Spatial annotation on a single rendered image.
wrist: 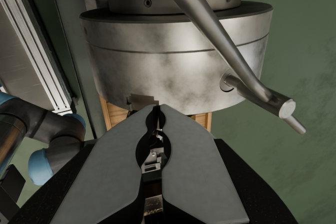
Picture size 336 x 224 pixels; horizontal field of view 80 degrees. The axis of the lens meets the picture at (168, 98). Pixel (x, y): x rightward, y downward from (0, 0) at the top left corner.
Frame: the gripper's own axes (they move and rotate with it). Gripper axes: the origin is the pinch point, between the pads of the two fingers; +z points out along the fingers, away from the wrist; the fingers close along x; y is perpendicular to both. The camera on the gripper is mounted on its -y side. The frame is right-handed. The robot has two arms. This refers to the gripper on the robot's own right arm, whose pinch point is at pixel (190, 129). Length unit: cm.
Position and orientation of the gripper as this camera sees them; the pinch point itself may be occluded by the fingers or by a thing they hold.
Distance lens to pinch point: 50.4
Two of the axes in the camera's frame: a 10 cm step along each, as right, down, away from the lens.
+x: 2.6, 4.6, -8.5
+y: 0.4, 8.7, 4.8
